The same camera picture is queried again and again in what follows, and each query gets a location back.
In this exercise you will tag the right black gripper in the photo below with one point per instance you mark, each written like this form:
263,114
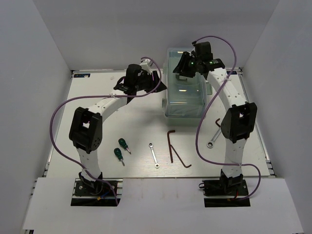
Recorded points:
181,68

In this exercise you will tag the green plastic toolbox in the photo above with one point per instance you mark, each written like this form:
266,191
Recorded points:
185,98

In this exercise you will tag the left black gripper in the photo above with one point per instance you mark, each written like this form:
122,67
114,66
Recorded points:
154,83

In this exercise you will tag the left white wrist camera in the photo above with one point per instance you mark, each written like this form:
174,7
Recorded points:
146,65

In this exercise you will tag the green stubby screwdriver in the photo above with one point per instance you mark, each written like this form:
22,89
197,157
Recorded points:
118,154
124,145

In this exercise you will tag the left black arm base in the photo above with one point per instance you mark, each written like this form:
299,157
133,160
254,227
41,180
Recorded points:
101,195

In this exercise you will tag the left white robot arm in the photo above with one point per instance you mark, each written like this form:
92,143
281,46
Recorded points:
86,127

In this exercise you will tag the large silver ratchet wrench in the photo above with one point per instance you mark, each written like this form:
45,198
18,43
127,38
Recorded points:
211,143

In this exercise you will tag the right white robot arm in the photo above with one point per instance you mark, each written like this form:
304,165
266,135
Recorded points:
240,116

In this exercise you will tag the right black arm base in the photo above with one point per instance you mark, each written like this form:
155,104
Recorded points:
225,192

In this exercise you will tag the small silver wrench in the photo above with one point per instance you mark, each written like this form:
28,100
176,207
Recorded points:
154,156

